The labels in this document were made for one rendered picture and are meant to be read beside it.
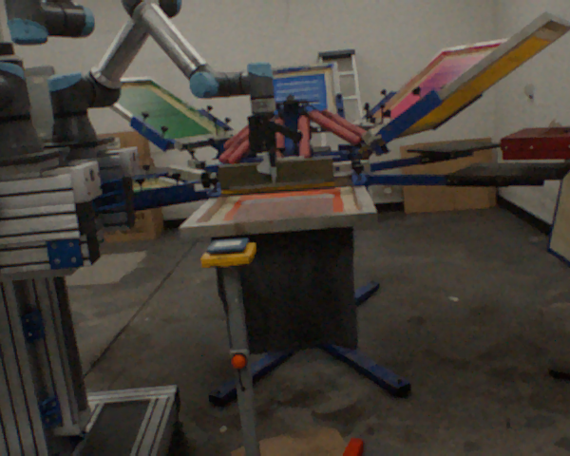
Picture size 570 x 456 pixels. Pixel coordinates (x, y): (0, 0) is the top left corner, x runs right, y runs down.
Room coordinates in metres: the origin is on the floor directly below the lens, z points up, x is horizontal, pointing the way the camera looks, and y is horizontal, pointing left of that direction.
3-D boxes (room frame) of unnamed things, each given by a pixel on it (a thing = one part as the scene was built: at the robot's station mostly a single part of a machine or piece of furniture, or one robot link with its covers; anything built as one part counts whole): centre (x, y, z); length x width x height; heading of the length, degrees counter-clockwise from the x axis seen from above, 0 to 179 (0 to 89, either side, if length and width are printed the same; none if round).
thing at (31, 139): (1.53, 0.70, 1.31); 0.15 x 0.15 x 0.10
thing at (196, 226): (2.07, 0.00, 0.97); 0.79 x 0.58 x 0.04; 176
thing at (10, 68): (1.53, 0.70, 1.42); 0.13 x 0.12 x 0.14; 155
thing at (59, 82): (2.04, 0.70, 1.42); 0.13 x 0.12 x 0.14; 152
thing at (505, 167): (2.74, -0.63, 0.91); 1.34 x 0.40 x 0.08; 56
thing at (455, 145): (3.41, -0.68, 0.91); 1.34 x 0.40 x 0.08; 116
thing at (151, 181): (2.73, 0.74, 1.05); 1.08 x 0.61 x 0.23; 116
